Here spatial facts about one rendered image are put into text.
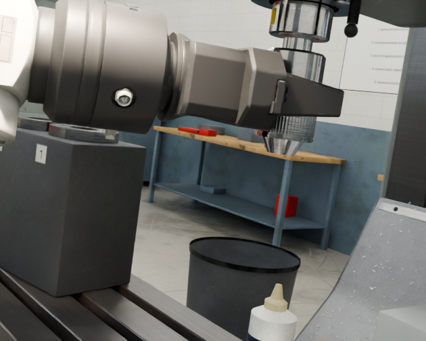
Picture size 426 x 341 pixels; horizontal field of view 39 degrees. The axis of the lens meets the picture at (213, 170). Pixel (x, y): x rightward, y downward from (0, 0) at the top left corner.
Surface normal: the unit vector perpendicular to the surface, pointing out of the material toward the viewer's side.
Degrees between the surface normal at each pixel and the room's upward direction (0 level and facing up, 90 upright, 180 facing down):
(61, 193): 90
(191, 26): 90
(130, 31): 56
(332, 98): 90
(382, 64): 90
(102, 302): 0
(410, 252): 64
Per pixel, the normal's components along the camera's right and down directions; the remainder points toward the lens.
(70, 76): 0.25, 0.41
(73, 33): 0.33, -0.22
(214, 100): 0.29, 0.15
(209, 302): -0.54, 0.08
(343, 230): -0.78, -0.04
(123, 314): 0.14, -0.98
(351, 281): -0.60, -0.47
